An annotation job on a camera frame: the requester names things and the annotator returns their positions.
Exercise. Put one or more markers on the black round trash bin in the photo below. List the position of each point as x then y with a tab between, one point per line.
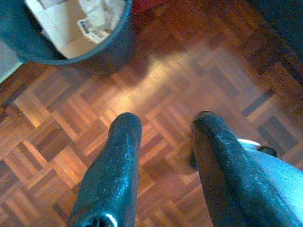
14	30

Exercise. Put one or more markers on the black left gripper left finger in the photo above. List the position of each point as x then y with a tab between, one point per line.
111	177

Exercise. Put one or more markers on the crumpled printed paper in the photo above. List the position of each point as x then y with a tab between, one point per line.
99	16

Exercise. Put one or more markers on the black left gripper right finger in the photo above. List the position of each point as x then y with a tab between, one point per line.
227	179

